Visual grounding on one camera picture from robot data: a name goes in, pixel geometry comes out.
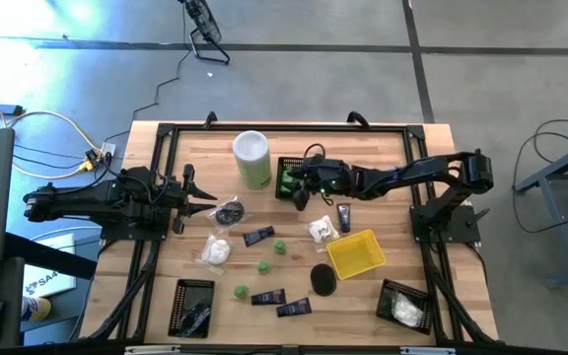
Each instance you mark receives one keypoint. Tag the silver aluminium bar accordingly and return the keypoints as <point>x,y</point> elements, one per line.
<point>153,349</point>
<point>427,350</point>

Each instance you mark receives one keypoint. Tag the black aluminium table frame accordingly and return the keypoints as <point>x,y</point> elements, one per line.
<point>289,128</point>

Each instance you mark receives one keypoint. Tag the yellow power plug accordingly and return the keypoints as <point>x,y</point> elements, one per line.
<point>87,165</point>

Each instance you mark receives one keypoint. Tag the white power adapter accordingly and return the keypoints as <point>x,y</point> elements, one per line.
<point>108,149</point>

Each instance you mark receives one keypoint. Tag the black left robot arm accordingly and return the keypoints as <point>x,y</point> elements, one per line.
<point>82,202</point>

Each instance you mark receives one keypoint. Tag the black slotted plastic basket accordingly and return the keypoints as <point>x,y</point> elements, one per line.
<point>279,194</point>
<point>188,291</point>
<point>385,301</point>

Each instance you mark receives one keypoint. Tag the white printed box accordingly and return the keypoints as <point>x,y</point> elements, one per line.
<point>47,286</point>

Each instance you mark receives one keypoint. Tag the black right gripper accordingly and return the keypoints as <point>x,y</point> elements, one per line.
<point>331,177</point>

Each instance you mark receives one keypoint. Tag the white pouch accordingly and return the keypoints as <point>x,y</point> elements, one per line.
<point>215,252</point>
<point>322,229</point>
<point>407,311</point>

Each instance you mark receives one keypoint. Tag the dark blue DSC tube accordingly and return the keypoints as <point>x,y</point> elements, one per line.
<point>344,217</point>
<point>294,307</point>
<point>268,297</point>
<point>258,236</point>

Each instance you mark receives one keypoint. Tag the black floor fan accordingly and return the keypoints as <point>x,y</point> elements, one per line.
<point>207,27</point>

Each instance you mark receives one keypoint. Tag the black oval hairbrush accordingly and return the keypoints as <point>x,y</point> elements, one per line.
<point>323,280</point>

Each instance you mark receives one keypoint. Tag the yellow white round object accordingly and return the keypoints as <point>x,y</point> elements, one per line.
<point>37,309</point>

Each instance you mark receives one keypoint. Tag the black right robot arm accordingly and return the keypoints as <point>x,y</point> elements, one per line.
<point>412,172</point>

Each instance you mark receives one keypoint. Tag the green white disinfecting wipes canister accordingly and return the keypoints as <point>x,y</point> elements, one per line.
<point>252,163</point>

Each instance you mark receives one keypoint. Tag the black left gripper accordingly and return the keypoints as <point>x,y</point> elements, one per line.
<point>170,199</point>

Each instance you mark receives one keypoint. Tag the yellow slotted plastic basket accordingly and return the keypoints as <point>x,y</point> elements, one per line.
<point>355,254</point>

